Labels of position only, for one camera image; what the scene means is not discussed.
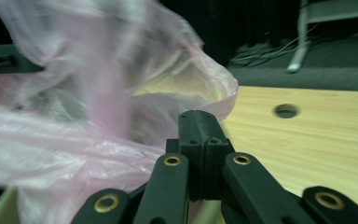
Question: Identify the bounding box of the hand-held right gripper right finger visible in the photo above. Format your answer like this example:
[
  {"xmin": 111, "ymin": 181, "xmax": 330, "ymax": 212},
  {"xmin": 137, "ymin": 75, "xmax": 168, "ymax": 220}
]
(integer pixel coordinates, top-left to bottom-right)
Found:
[{"xmin": 203, "ymin": 111, "xmax": 235, "ymax": 201}]

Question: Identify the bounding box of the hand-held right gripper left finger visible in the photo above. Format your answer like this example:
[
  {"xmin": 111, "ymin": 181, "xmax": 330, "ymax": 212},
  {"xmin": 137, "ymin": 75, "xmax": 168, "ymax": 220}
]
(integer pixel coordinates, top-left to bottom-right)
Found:
[{"xmin": 166, "ymin": 109, "xmax": 206, "ymax": 202}]

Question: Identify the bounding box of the pink plastic bag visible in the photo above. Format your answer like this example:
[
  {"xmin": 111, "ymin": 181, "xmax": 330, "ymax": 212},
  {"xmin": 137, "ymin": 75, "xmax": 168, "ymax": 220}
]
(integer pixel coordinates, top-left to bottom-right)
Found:
[{"xmin": 0, "ymin": 0, "xmax": 240, "ymax": 224}]

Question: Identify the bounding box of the bundle of floor cables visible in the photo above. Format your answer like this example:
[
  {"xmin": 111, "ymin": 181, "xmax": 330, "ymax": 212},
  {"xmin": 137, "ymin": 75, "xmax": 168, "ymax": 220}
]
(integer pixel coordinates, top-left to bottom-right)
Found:
[{"xmin": 228, "ymin": 22, "xmax": 320, "ymax": 68}]

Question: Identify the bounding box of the white metal desk frame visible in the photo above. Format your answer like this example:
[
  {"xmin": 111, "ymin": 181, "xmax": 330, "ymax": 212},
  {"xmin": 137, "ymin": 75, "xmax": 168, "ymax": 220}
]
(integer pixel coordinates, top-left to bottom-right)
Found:
[{"xmin": 285, "ymin": 0, "xmax": 358, "ymax": 75}]

